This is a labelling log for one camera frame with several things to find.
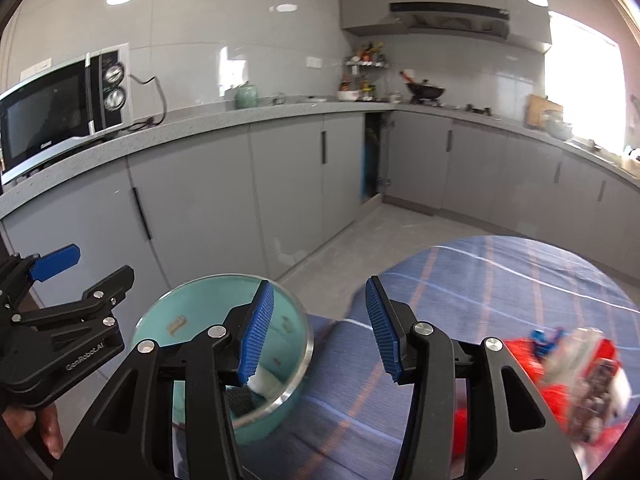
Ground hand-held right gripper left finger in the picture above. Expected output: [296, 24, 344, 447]
[52, 280, 275, 480]

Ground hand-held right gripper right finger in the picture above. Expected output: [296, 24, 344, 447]
[365, 276, 585, 480]

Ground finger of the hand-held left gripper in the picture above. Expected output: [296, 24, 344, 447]
[0, 244, 82, 311]
[10, 265, 136, 335]

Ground white tissue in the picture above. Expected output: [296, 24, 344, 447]
[248, 367, 284, 402]

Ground teal round waste bin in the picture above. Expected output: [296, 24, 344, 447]
[129, 273, 315, 446]

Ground red plastic bag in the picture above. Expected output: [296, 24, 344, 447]
[452, 335, 632, 463]

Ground person's left hand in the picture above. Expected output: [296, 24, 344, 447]
[27, 402, 64, 459]

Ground dark grey scrap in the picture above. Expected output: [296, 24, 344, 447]
[227, 389, 257, 417]

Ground grey kitchen base cabinets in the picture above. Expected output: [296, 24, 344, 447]
[0, 100, 640, 333]

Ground blue checked tablecloth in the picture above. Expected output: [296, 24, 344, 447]
[172, 234, 640, 480]

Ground white microwave oven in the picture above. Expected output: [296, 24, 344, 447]
[0, 42, 135, 186]

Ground colourful crumpled cloth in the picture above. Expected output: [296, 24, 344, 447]
[530, 329, 566, 356]

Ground clear plastic package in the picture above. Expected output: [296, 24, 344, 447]
[542, 327, 633, 443]

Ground teal ceramic jar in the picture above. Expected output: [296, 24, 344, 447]
[235, 81, 260, 109]

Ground gas stove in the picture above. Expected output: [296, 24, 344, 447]
[414, 97, 493, 115]

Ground black wok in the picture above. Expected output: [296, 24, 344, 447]
[400, 71, 446, 101]

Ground metal spice rack with bottles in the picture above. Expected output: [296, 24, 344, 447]
[344, 42, 390, 101]

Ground large metal pot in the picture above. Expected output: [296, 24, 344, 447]
[545, 110, 574, 141]

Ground wooden cutting board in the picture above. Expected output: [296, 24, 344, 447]
[525, 94, 564, 129]

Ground bright window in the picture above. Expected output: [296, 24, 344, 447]
[544, 12, 627, 155]

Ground black range hood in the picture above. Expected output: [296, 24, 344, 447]
[389, 2, 511, 40]

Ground black power cable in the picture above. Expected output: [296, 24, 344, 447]
[129, 74, 167, 133]

